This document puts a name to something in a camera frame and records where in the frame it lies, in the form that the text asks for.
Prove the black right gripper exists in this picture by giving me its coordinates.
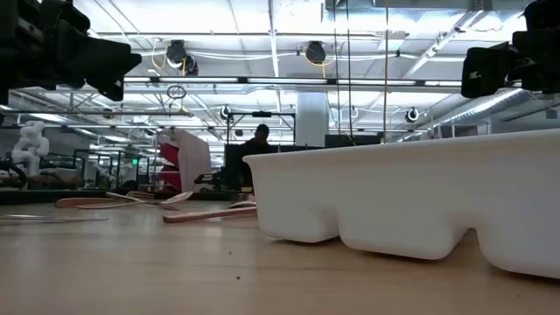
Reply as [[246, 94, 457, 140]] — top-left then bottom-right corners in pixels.
[[461, 0, 560, 98]]

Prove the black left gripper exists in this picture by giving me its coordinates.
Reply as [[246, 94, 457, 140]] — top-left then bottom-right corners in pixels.
[[0, 0, 144, 106]]

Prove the copper knife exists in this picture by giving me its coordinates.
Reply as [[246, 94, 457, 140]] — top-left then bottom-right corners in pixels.
[[106, 191, 181, 212], [162, 206, 258, 225]]

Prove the wooden fork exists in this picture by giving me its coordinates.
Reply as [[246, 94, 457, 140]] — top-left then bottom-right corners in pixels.
[[54, 191, 155, 210]]

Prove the copper spoon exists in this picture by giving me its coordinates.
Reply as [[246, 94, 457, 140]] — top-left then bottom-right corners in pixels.
[[155, 190, 194, 207]]

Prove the grey metal bar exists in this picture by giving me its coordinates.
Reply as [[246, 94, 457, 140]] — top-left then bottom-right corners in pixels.
[[0, 108, 193, 117]]

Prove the red and white panel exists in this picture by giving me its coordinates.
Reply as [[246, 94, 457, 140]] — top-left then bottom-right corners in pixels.
[[157, 128, 214, 193]]

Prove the black monitor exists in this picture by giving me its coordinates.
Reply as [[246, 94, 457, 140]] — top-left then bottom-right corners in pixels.
[[223, 143, 255, 190], [324, 133, 382, 149]]

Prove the white cutlery tray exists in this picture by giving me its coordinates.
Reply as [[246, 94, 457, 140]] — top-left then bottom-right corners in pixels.
[[242, 129, 560, 280]]

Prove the person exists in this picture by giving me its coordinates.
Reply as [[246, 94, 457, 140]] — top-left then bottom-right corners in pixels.
[[239, 123, 281, 190]]

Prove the white pillar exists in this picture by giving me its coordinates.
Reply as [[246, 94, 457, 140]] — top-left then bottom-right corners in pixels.
[[296, 90, 330, 148]]

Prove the silver ceiling duct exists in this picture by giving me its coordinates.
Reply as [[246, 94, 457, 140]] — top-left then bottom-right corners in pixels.
[[430, 86, 526, 132]]

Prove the hanging cable loop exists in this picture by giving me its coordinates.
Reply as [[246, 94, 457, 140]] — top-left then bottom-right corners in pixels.
[[165, 84, 188, 101]]

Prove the black hanging cable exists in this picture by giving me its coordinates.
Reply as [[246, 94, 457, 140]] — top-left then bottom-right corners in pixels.
[[332, 0, 341, 137], [345, 0, 354, 145]]

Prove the black stand frame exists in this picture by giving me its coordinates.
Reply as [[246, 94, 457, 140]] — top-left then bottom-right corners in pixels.
[[225, 110, 298, 148]]

